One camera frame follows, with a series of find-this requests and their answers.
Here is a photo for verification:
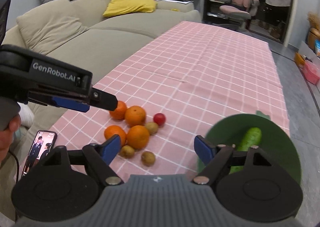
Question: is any pink office chair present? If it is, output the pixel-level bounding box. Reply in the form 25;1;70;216
219;0;260;29

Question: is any blue snack bag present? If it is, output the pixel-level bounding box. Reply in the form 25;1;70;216
315;39;320;57

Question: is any orange round vase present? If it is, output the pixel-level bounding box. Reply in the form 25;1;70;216
307;28;319;51

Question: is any red cherry tomato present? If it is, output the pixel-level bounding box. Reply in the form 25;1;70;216
153;113;166;127

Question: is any beige sofa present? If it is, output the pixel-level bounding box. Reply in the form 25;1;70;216
1;0;201;220

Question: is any black smartphone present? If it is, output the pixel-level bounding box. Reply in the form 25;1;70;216
22;131;57;176

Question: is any pink storage box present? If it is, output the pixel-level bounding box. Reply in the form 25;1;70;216
302;61;319;85

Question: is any beige sofa cushion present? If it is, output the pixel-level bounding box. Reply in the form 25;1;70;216
16;0;87;54

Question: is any yellow pillow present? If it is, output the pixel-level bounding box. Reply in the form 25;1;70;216
103;0;157;18

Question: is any pink checkered tablecloth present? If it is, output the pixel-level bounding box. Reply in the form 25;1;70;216
19;20;291;183

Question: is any orange box on floor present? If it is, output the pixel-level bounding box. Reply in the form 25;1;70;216
294;52;305;68

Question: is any green cucumber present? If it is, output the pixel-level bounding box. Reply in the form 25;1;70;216
229;127;262;174

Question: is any person left hand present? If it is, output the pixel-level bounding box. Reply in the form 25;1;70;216
0;114;21;162

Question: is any large orange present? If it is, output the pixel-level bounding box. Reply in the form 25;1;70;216
126;125;150;150

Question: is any green colander bowl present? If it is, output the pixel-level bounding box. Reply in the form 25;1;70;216
205;113;302;183

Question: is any brown kiwi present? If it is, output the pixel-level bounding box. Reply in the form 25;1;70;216
119;145;135;159
144;122;158;135
141;151;156;167

